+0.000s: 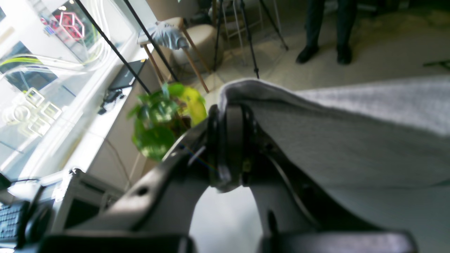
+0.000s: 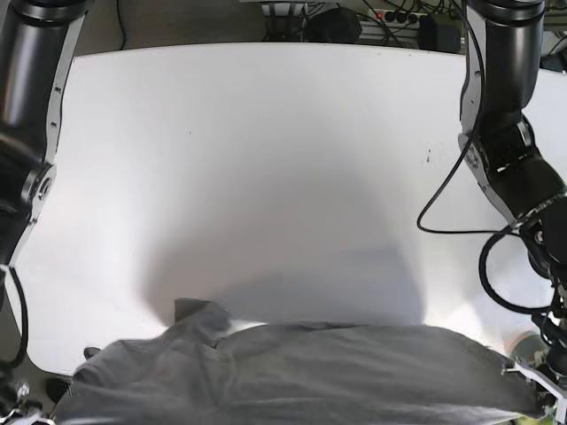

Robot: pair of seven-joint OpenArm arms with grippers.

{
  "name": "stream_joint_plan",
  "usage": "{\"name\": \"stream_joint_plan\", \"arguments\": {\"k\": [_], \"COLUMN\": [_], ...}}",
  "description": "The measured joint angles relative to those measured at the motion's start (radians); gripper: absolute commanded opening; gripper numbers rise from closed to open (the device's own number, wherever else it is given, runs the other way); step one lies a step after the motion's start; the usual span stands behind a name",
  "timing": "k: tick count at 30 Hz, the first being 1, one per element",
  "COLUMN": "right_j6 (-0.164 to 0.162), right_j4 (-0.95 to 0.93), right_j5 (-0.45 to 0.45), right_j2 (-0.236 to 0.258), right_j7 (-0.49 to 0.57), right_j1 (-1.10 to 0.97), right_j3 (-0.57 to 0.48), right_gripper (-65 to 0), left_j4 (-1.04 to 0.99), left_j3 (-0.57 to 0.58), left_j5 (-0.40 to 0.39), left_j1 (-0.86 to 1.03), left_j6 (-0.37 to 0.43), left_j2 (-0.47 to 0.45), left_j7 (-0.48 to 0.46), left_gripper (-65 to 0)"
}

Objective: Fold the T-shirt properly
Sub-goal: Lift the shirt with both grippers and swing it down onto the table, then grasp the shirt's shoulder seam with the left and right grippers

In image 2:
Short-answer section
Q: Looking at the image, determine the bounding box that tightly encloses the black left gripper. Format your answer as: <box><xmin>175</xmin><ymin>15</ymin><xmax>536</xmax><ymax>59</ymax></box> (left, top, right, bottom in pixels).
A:
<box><xmin>501</xmin><ymin>356</ymin><xmax>566</xmax><ymax>424</ymax></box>

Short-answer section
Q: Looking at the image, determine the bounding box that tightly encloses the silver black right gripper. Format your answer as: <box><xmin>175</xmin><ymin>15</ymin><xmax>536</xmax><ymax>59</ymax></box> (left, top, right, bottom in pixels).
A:
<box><xmin>1</xmin><ymin>406</ymin><xmax>41</xmax><ymax>425</ymax></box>

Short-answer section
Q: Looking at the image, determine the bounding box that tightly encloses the grey T-shirt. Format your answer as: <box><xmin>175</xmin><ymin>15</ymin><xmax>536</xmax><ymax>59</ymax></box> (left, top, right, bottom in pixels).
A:
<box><xmin>56</xmin><ymin>303</ymin><xmax>544</xmax><ymax>424</ymax></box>

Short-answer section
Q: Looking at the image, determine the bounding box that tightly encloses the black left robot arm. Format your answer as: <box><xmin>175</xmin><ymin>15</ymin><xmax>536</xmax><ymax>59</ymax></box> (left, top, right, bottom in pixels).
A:
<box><xmin>455</xmin><ymin>1</ymin><xmax>566</xmax><ymax>424</ymax></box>

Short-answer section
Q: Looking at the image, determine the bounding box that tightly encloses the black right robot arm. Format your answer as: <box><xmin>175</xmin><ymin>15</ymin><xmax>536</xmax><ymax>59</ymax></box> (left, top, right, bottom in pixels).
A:
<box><xmin>1</xmin><ymin>1</ymin><xmax>91</xmax><ymax>424</ymax></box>

